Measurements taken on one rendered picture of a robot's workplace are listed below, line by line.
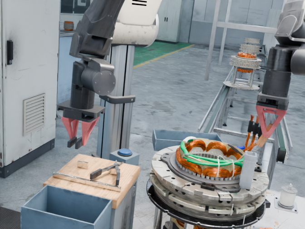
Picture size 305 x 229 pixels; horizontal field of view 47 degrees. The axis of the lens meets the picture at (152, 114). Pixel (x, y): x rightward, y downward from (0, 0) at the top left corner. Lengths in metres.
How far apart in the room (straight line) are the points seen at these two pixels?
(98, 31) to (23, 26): 2.30
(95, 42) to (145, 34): 0.45
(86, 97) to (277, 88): 0.44
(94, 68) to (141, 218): 0.68
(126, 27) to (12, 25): 1.86
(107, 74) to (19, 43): 2.31
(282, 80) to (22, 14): 2.50
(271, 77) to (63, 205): 0.57
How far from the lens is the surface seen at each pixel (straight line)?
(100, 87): 0.78
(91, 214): 0.88
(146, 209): 1.36
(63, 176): 0.92
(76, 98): 0.85
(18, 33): 3.04
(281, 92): 0.84
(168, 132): 1.34
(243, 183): 0.92
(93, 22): 0.80
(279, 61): 0.83
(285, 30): 0.85
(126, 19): 1.20
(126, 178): 0.94
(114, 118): 1.30
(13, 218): 2.71
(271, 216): 1.50
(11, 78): 3.02
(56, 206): 0.92
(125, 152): 1.15
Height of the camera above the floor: 1.50
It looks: 17 degrees down
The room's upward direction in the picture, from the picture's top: 7 degrees clockwise
